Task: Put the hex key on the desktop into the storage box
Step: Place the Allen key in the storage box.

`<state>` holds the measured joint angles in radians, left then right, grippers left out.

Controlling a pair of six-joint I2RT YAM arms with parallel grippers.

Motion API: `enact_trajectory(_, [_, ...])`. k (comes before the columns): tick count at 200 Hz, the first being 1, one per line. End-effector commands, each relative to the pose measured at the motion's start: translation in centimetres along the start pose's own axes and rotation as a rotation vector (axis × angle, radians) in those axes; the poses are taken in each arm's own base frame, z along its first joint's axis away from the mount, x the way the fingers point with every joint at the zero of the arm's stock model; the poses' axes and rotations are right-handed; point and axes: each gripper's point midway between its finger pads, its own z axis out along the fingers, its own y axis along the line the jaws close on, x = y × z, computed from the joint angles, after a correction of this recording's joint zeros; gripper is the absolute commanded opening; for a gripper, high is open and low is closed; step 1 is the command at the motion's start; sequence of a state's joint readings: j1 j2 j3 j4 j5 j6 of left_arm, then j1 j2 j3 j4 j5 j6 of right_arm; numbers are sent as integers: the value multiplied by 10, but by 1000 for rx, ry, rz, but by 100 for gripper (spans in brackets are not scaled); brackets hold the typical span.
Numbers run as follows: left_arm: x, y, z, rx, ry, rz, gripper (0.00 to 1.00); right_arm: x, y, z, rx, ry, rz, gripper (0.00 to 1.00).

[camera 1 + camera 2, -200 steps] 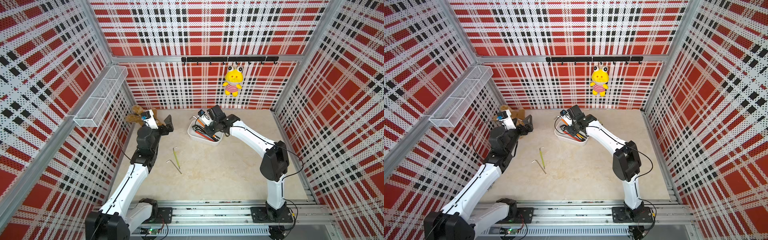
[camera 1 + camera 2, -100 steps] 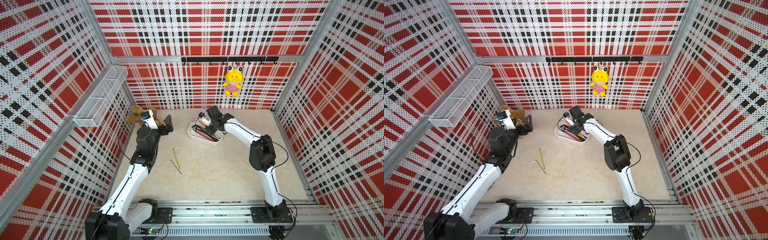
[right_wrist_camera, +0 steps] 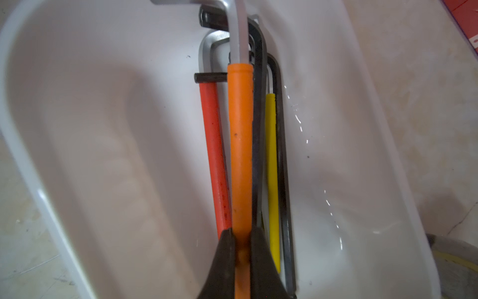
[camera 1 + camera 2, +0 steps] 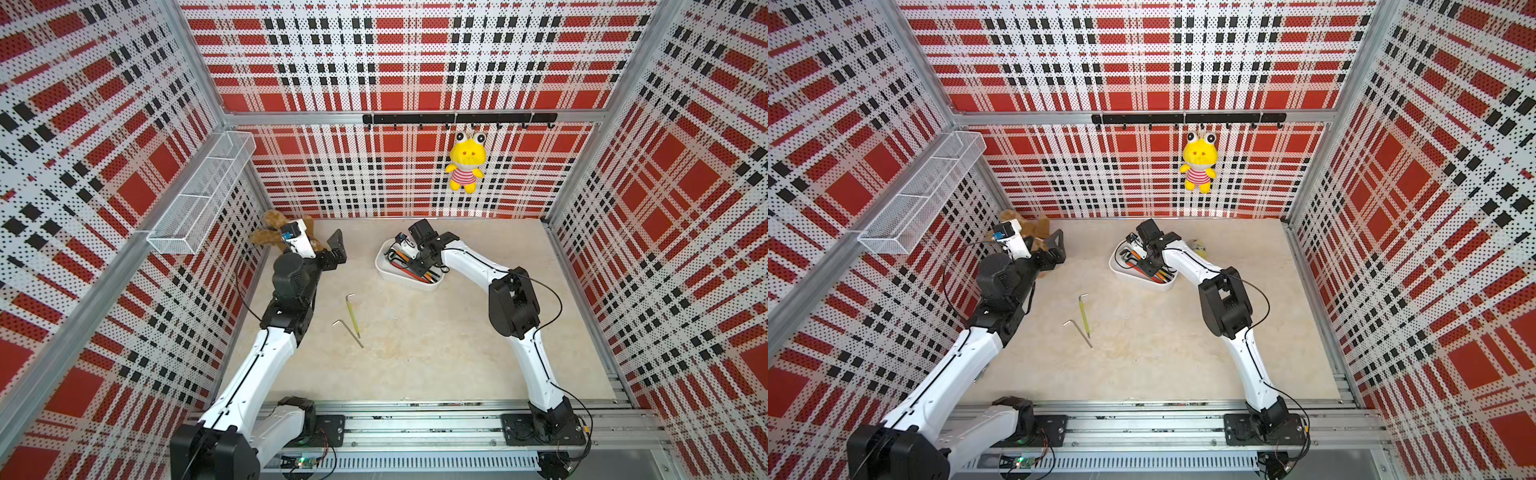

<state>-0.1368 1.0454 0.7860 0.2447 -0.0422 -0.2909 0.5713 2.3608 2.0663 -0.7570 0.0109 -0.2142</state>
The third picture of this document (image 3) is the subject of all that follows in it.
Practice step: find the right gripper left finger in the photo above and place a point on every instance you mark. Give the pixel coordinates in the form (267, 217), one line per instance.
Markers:
(220, 282)

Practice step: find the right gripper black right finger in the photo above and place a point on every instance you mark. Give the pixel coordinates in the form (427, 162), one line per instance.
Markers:
(265, 280)

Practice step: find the yellow handled hex key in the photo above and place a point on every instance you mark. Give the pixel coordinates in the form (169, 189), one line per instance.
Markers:
(272, 179)

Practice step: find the red handled hex key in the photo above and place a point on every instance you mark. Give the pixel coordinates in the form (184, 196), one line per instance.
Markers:
(213, 131)

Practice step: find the orange handled hex key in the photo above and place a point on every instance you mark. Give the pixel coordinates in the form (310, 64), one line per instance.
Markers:
(240, 89)

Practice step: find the thin black hex key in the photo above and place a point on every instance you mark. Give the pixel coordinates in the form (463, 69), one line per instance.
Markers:
(283, 184)

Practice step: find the long black hex key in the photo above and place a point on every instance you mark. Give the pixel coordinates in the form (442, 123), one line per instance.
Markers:
(216, 20)

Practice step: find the white plastic storage box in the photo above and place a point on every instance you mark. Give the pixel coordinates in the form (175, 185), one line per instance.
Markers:
(101, 113)

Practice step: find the small yellow keychain plush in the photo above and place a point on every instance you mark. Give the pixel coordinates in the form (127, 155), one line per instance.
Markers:
(457, 265)

